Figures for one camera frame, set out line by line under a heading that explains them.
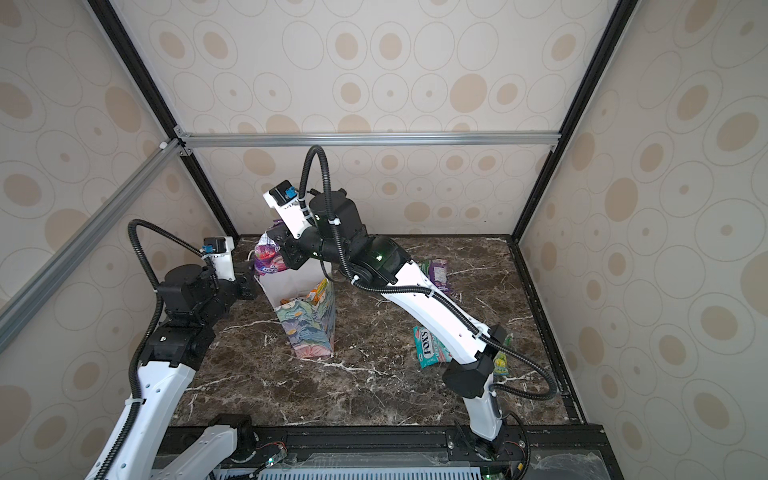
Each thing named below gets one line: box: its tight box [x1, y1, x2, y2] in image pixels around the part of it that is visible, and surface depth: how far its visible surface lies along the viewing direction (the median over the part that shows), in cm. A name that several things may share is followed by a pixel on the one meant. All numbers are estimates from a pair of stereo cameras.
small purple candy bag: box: [254, 232, 288, 276], surface depth 61 cm
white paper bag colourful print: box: [254, 261, 336, 358], surface depth 80 cm
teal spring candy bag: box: [412, 326, 453, 369], surface depth 89 cm
